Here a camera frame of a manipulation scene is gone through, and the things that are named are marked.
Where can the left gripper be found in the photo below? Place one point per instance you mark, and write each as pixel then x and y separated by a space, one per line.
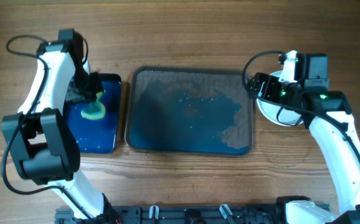
pixel 98 86

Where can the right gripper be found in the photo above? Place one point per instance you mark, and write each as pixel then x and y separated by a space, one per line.
pixel 271 83

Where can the green yellow sponge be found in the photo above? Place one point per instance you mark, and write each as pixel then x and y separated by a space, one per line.
pixel 95 110

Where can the white plate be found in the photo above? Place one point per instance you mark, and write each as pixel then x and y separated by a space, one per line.
pixel 274 112

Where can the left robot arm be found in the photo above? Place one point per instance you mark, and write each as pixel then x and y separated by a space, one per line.
pixel 41 152

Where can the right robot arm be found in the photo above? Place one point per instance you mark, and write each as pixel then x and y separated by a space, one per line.
pixel 299 94

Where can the black water tray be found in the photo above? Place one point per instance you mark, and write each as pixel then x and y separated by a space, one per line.
pixel 97 136

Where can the dark brown serving tray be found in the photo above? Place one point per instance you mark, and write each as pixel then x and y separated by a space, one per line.
pixel 190 110

